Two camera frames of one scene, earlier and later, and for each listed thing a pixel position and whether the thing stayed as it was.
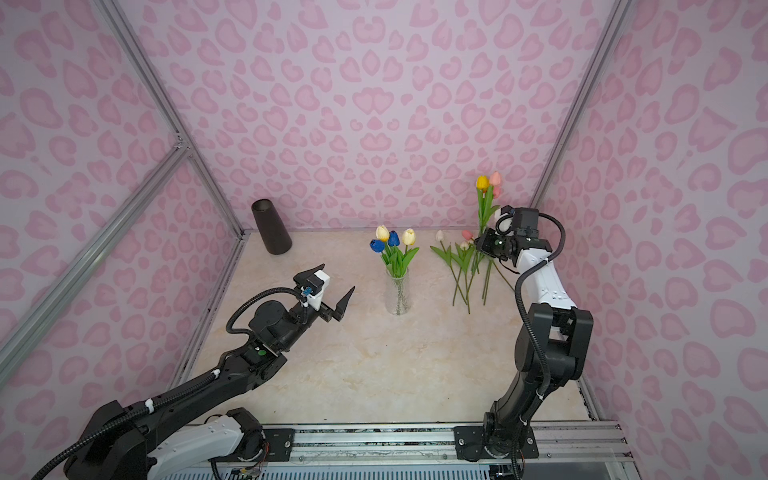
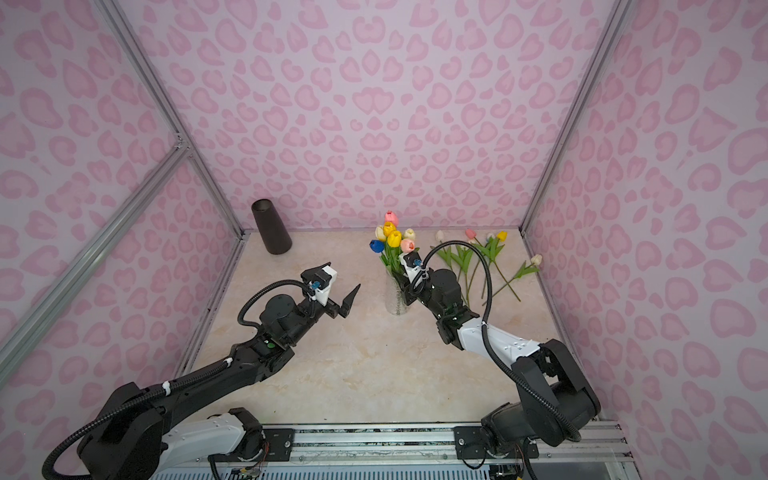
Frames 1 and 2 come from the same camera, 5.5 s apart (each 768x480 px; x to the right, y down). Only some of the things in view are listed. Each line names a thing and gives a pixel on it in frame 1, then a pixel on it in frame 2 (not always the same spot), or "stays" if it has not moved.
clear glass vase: x=398 y=298 stays
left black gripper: x=327 y=313 stays
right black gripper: x=489 y=238 → x=408 y=290
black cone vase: x=276 y=238 stays
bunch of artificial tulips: x=463 y=260 stays
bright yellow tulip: x=485 y=202 → x=388 y=228
